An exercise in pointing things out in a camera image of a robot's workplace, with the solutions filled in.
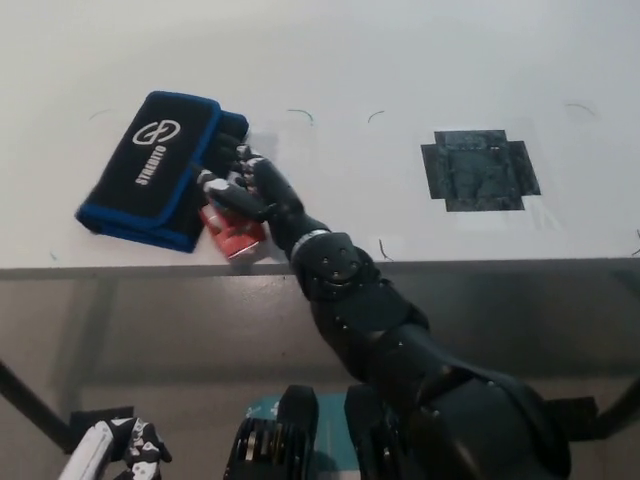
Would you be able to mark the black table leg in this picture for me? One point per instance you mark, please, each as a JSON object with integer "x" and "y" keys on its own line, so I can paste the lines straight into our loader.
{"x": 622, "y": 405}
{"x": 35, "y": 407}

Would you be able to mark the black tape patch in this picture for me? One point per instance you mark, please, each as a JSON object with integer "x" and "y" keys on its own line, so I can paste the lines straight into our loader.
{"x": 480, "y": 172}

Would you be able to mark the red tape dispenser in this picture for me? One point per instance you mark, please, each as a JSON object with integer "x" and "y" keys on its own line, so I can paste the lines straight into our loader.
{"x": 235, "y": 235}

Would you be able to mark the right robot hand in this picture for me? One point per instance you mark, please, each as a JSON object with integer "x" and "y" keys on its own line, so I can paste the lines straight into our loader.
{"x": 277, "y": 200}

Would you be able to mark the black blue-trimmed Strebito notebook pouch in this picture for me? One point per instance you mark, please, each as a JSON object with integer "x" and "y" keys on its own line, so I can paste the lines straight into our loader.
{"x": 160, "y": 170}

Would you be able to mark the black ribbed robot body block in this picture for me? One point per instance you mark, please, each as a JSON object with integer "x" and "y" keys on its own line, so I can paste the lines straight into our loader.
{"x": 370, "y": 440}
{"x": 270, "y": 440}

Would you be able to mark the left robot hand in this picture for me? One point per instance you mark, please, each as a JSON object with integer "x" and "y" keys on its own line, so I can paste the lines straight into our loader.
{"x": 135, "y": 445}

